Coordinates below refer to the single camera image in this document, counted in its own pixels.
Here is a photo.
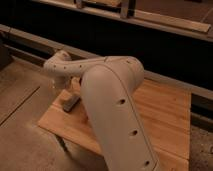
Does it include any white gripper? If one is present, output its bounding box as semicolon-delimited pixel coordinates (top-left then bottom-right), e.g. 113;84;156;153
53;76;80;112

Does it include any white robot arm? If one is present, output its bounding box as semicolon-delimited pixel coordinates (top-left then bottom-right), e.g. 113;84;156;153
44;50;162;171

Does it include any metal table leg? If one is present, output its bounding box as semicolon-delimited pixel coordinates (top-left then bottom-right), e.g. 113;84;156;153
55;135;69;153

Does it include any wooden table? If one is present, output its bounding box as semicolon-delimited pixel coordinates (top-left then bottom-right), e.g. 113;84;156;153
38;79;191;171

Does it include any wooden plank on ledge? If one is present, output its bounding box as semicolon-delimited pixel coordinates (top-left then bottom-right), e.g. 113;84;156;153
134;10;211;33

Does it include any metal bracket on ledge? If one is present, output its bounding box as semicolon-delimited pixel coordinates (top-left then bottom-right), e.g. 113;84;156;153
120;0;136;19

